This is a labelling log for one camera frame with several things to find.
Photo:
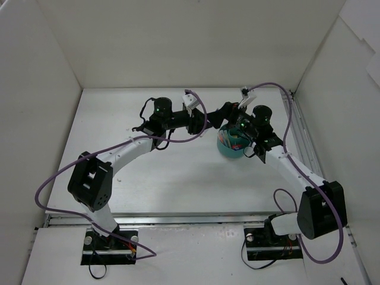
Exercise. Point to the teal round desk organizer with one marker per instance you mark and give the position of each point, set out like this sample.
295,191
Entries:
241,139

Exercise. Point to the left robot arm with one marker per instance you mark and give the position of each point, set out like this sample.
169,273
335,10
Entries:
91,181

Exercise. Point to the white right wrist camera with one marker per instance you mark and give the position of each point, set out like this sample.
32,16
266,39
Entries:
248,96

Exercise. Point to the white patterned eraser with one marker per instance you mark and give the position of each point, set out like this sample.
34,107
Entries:
237,146

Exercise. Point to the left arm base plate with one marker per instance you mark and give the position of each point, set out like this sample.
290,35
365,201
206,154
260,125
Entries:
99,250

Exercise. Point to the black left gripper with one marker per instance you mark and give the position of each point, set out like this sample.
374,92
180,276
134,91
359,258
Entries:
195,121

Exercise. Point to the aluminium frame rail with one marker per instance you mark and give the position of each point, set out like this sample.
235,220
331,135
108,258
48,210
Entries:
302,140

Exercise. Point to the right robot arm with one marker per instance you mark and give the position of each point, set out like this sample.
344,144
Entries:
322,207

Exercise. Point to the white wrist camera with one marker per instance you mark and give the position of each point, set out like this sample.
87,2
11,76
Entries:
190,100
248,96

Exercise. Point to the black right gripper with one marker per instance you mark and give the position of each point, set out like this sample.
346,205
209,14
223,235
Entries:
234,112

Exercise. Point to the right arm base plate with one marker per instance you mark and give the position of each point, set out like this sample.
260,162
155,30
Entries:
261,244

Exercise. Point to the orange yellow highlighter pack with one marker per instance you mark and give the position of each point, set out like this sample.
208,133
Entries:
224,138

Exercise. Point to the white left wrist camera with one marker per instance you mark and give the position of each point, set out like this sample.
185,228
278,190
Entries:
190,100

